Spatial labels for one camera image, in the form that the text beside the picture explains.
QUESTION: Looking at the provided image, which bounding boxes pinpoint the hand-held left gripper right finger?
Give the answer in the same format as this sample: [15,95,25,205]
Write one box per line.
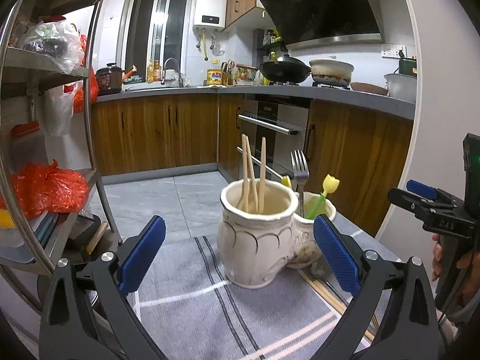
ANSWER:
[313,214,439,360]

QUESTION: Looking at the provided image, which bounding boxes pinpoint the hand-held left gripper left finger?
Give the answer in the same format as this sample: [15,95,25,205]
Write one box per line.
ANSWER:
[39,215,167,360]

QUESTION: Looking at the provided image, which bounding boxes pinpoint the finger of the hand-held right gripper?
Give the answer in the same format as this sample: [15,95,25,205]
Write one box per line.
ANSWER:
[387,187,456,220]
[406,180,460,205]

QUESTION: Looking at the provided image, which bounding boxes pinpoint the white floral ceramic utensil holder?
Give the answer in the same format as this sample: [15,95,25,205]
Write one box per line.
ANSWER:
[219,179,337,289]

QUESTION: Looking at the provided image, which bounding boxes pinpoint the metal fork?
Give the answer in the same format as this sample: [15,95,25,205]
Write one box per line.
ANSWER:
[291,149,310,197]

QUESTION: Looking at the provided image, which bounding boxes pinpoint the person's right hand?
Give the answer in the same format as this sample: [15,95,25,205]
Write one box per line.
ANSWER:
[431,232,446,281]

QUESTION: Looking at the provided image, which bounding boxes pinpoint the grey striped table cloth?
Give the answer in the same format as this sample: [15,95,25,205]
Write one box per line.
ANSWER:
[124,212,394,360]

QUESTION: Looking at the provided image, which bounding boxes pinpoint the white bowl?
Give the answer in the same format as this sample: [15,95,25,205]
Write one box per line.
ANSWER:
[383,73,417,98]

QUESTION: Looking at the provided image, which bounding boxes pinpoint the brown shallow dish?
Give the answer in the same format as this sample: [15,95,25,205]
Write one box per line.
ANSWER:
[350,81,390,96]

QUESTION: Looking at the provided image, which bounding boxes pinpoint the large red plastic bag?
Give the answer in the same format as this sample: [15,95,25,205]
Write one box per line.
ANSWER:
[0,159,91,218]

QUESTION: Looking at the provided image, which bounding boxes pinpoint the wooden kitchen cabinets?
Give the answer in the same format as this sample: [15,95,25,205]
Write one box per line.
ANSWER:
[90,95,415,237]

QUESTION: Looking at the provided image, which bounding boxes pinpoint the green pot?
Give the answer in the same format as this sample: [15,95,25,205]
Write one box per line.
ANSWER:
[397,57,418,77]

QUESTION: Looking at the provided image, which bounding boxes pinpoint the built-in steel oven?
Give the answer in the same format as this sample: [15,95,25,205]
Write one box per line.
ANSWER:
[237,99,312,184]

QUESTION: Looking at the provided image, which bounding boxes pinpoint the white ceramic pot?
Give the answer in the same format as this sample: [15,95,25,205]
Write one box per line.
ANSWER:
[309,59,355,85]

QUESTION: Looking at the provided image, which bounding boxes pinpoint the red-lid plastic container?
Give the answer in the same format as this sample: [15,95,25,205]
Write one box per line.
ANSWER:
[9,122,49,169]

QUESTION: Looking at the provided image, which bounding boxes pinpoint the white plastic bag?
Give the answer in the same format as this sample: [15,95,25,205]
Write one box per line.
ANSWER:
[41,82,81,137]

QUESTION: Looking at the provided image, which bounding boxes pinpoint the hanging red plastic bag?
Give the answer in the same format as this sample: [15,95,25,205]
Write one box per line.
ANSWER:
[64,34,100,113]

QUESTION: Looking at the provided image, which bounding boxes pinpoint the black wok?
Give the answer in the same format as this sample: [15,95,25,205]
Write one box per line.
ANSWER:
[236,53,313,83]

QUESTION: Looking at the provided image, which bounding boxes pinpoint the grey kitchen countertop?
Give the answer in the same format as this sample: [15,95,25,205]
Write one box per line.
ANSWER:
[94,84,417,121]

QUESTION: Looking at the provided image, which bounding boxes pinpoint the amber glass bottles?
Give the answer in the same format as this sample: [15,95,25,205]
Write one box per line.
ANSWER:
[147,59,163,83]

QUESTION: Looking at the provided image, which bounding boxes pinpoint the chrome kitchen faucet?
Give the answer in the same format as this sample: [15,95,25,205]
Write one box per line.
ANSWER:
[161,57,185,87]

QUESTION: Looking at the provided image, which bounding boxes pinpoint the yellow oil bottle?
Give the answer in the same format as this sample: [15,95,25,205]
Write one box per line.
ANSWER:
[206,59,224,86]

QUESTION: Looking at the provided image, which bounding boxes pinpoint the scissors and knife holder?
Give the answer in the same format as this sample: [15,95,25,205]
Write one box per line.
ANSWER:
[221,59,236,86]

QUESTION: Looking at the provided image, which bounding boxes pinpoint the black range hood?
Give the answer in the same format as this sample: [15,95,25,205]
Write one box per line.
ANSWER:
[255,0,385,50]

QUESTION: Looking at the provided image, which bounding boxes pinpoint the metal shelf rack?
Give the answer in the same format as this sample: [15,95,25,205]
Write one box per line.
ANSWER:
[0,0,124,308]

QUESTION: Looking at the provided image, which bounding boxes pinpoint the condiment bottle shelf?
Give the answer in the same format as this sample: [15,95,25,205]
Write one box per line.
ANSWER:
[254,28,289,55]

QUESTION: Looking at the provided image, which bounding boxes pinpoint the clear plastic bag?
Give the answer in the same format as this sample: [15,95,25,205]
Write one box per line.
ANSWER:
[20,20,85,74]

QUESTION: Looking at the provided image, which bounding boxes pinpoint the white water heater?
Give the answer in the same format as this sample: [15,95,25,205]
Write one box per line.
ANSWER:
[192,0,228,32]

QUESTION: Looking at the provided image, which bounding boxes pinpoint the wooden-handled tool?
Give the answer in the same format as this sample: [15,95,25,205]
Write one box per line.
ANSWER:
[85,221,109,256]

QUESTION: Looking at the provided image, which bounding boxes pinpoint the white wall socket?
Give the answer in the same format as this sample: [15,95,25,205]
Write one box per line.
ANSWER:
[382,44,407,59]

